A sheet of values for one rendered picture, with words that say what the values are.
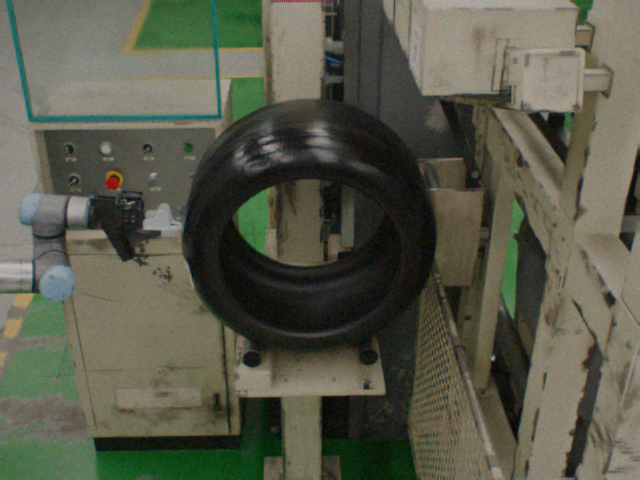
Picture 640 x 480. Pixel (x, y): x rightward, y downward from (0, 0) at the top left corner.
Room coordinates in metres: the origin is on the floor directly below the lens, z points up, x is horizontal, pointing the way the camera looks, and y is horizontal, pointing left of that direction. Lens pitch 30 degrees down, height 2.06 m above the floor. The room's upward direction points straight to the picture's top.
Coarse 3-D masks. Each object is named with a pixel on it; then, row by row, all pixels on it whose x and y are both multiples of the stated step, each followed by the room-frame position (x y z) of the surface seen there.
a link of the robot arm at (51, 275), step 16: (48, 256) 1.46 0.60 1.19; (64, 256) 1.47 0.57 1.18; (0, 272) 1.37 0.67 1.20; (16, 272) 1.38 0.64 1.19; (32, 272) 1.39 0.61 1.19; (48, 272) 1.39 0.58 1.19; (64, 272) 1.40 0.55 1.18; (0, 288) 1.35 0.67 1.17; (16, 288) 1.37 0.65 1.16; (32, 288) 1.38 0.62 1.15; (48, 288) 1.37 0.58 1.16; (64, 288) 1.39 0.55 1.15
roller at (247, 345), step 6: (246, 342) 1.51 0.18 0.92; (252, 342) 1.50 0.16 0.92; (246, 348) 1.48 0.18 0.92; (252, 348) 1.48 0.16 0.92; (258, 348) 1.49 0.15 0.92; (246, 354) 1.46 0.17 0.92; (252, 354) 1.46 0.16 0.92; (258, 354) 1.47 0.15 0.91; (246, 360) 1.46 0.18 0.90; (252, 360) 1.46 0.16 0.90; (258, 360) 1.46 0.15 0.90; (252, 366) 1.46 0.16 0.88
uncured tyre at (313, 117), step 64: (256, 128) 1.56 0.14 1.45; (320, 128) 1.52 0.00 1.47; (384, 128) 1.66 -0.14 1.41; (192, 192) 1.52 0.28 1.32; (256, 192) 1.45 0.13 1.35; (384, 192) 1.46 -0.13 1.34; (192, 256) 1.46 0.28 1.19; (256, 256) 1.73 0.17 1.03; (384, 256) 1.73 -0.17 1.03; (256, 320) 1.45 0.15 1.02; (320, 320) 1.61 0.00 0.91; (384, 320) 1.46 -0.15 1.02
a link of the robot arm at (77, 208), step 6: (72, 198) 1.55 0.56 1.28; (78, 198) 1.56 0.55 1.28; (84, 198) 1.56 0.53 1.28; (72, 204) 1.54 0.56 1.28; (78, 204) 1.54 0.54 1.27; (84, 204) 1.54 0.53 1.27; (72, 210) 1.53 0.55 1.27; (78, 210) 1.53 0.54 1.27; (84, 210) 1.53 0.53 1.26; (72, 216) 1.52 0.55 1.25; (78, 216) 1.52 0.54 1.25; (84, 216) 1.52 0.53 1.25; (72, 222) 1.52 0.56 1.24; (78, 222) 1.52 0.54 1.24; (84, 222) 1.52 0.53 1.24; (72, 228) 1.53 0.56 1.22; (78, 228) 1.53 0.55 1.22; (84, 228) 1.53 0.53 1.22
